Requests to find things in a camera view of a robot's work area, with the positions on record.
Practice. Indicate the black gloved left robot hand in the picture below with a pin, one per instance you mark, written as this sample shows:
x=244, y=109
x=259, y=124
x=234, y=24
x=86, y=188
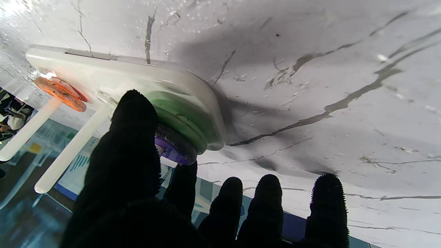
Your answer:
x=124, y=179

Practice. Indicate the white Hanoi tower base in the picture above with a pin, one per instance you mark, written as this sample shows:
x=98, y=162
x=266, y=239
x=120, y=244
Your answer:
x=103, y=72

